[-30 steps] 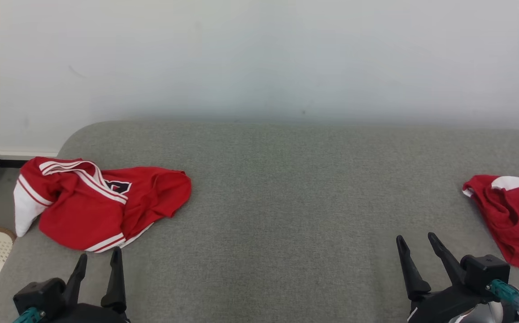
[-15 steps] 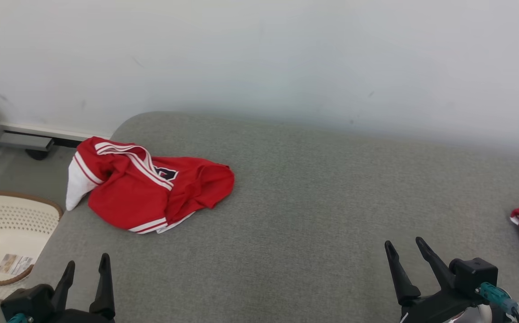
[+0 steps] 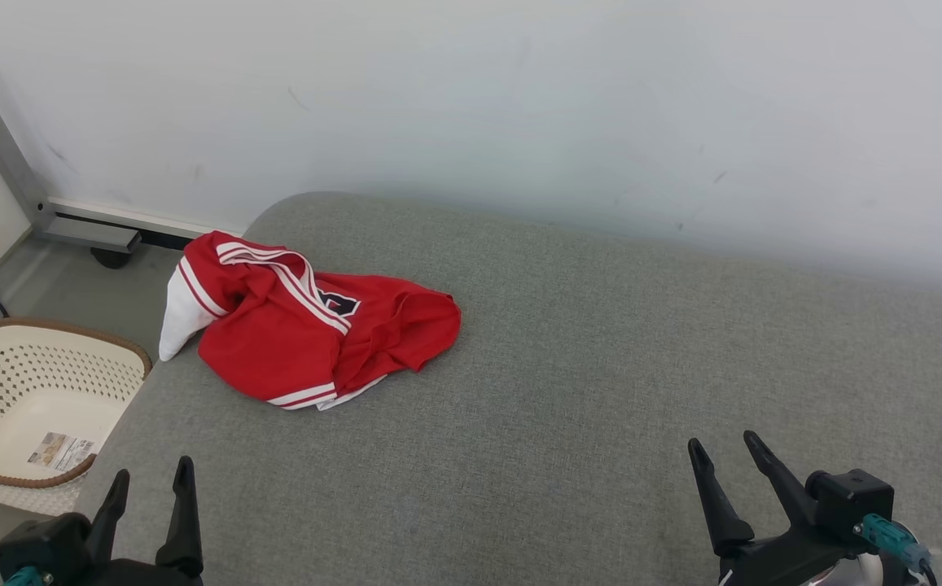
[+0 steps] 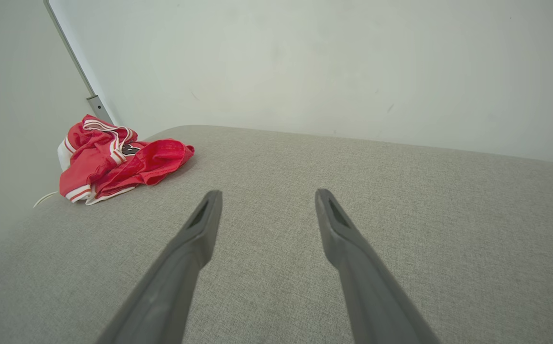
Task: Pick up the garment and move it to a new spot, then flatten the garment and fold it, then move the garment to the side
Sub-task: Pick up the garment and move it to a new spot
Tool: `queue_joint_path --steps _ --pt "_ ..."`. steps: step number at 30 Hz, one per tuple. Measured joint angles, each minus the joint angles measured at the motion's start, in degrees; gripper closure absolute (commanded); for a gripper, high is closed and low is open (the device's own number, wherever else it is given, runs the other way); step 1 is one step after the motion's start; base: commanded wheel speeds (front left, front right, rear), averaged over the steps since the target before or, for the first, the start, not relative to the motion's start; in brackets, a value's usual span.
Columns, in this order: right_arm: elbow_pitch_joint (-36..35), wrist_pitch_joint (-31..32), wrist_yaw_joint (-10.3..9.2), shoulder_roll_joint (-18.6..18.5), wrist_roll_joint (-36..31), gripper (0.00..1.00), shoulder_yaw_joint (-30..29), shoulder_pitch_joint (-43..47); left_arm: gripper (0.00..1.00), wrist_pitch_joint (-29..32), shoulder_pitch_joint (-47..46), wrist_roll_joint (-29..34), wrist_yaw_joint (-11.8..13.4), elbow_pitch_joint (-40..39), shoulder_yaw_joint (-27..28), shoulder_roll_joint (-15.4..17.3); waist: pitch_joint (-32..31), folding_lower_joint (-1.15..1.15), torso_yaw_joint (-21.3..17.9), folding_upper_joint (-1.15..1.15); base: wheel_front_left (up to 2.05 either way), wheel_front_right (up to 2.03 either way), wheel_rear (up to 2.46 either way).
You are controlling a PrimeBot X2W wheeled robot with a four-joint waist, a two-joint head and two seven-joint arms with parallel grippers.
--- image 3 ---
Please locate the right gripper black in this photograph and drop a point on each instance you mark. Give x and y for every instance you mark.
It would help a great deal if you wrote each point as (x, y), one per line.
(764, 566)

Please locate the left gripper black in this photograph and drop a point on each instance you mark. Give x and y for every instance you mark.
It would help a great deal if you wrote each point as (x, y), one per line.
(129, 576)

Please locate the red Bulls 23 jersey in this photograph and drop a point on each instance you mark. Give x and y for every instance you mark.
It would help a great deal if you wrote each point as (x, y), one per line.
(275, 350)

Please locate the cream perforated laundry basket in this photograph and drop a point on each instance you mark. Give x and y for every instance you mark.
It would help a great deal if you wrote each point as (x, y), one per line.
(72, 423)

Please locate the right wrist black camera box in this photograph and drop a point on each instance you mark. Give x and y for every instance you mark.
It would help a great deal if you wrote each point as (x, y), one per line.
(853, 500)

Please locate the left camera teal connector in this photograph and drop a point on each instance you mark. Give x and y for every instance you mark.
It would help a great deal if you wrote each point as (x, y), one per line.
(27, 578)

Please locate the camera teal connector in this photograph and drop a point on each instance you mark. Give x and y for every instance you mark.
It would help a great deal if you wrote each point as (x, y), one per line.
(27, 578)
(886, 535)

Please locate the right camera teal connector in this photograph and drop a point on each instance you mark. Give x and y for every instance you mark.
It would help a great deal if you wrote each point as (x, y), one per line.
(886, 535)

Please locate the grey metal frame leg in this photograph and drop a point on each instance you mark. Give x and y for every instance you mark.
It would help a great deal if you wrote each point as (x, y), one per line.
(88, 234)

